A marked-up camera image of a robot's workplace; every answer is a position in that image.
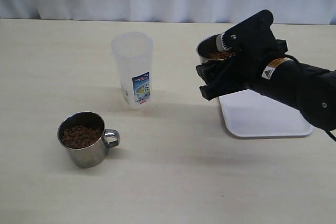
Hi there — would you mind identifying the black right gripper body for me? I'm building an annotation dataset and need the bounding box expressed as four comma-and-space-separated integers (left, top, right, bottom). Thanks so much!
225, 9, 286, 90

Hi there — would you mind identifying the steel mug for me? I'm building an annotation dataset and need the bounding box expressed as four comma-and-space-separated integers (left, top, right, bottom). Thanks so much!
57, 111, 120, 168
196, 34, 235, 64

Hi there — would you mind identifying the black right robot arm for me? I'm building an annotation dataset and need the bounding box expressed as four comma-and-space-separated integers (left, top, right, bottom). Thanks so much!
196, 9, 335, 132

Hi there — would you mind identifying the clear plastic container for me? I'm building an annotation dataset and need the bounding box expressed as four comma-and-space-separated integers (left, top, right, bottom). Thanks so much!
111, 31, 153, 110

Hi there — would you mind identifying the white plastic tray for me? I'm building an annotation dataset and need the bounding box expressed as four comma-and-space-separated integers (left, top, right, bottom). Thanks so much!
218, 90, 314, 138

